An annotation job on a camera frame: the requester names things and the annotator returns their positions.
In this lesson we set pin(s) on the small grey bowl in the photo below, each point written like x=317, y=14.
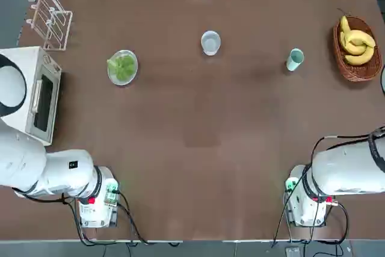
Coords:
x=210, y=43

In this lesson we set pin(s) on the green lettuce leaf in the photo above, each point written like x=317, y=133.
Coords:
x=123, y=67

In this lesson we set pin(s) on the large grey plate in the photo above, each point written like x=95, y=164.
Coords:
x=123, y=82

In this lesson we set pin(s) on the white toaster oven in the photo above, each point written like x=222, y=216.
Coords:
x=33, y=58

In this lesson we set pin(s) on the yellow banana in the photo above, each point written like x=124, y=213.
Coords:
x=358, y=60
x=353, y=48
x=361, y=38
x=343, y=28

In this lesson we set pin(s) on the brown wicker basket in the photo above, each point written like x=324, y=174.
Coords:
x=358, y=73

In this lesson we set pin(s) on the grey floor socket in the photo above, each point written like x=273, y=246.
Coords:
x=293, y=250

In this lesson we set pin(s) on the clear acrylic rack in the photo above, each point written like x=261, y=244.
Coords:
x=38, y=7

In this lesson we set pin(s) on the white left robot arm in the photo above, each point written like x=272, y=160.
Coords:
x=21, y=154

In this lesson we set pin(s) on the light green cup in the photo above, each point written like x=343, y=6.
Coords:
x=293, y=64

